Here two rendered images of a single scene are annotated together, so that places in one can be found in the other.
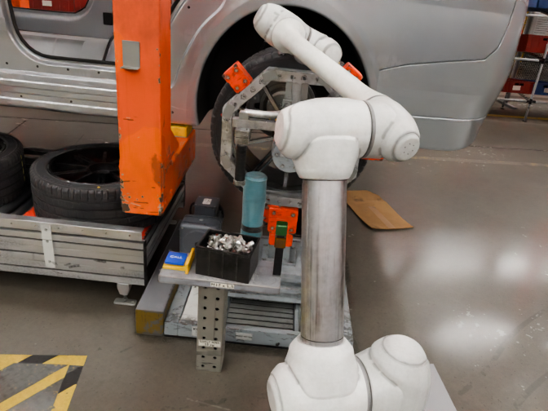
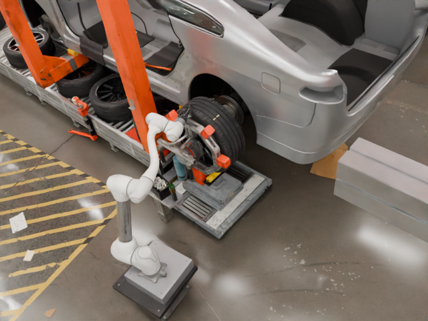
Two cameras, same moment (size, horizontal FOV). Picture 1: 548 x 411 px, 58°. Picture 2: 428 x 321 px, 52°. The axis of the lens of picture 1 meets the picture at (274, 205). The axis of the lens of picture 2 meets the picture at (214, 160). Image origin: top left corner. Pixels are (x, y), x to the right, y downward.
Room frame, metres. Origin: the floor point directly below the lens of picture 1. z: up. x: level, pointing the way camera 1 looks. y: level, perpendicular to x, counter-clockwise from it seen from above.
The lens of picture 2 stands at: (0.13, -2.12, 3.44)
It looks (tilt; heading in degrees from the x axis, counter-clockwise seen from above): 46 degrees down; 47
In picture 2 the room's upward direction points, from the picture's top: 9 degrees counter-clockwise
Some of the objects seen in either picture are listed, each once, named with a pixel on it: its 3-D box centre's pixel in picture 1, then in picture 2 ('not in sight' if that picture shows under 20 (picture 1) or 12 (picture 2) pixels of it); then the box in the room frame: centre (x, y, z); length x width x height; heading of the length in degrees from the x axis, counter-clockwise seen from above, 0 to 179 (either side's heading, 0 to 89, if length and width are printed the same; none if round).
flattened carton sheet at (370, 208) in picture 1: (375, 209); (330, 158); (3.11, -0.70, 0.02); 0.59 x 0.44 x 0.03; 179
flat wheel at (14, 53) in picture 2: not in sight; (29, 48); (2.31, 3.60, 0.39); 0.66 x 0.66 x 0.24
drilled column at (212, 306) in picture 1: (212, 320); (162, 204); (1.54, 0.19, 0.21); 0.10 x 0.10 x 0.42; 89
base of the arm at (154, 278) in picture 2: not in sight; (153, 269); (0.94, -0.36, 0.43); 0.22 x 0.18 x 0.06; 103
